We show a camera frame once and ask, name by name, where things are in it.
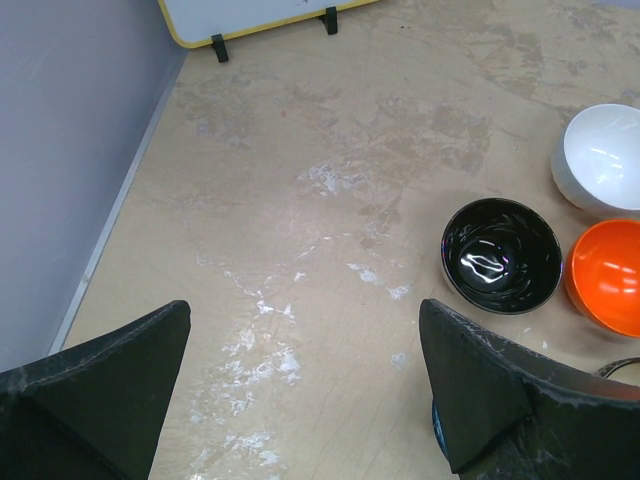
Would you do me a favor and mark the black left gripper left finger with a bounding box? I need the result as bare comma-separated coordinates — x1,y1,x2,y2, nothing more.
1,300,191,479

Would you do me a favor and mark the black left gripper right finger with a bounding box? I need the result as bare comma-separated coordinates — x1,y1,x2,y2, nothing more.
419,299,639,479

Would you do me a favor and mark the blue patterned bowl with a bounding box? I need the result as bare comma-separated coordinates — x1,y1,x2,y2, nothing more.
431,401,448,458

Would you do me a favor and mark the brown glazed bowl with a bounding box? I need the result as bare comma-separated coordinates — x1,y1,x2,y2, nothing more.
595,357,640,386

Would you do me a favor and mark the black glossy bowl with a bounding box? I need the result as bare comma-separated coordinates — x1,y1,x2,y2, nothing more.
440,198,563,315

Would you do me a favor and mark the orange bowl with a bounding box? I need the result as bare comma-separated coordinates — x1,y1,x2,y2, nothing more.
564,219,639,338

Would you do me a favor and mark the white bowl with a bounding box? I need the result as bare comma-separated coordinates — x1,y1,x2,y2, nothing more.
551,104,639,218

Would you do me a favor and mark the yellow framed whiteboard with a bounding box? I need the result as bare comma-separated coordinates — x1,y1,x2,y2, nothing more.
158,0,373,49

